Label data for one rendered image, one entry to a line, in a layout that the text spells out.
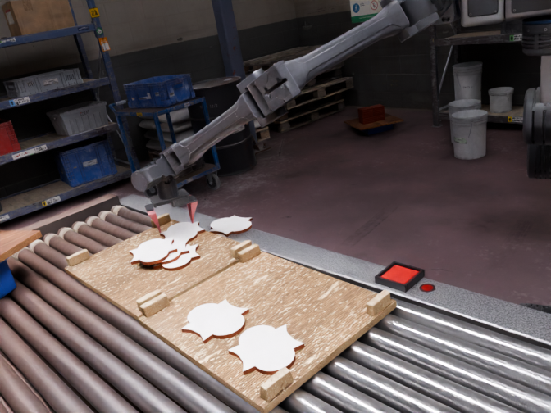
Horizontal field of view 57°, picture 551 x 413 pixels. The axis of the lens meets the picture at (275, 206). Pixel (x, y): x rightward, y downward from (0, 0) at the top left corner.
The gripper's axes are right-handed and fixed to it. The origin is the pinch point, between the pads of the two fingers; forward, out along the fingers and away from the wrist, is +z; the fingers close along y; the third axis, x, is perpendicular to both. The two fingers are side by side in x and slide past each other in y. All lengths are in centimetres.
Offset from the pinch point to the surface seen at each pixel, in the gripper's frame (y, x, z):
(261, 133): 182, 422, 91
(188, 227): 3.2, -2.7, 0.8
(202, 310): -5.0, -48.1, 0.2
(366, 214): 155, 150, 95
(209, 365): -9, -64, 1
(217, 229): 10.8, -5.4, 2.7
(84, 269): -27.1, -6.5, 2.5
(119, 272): -18.7, -15.4, 2.1
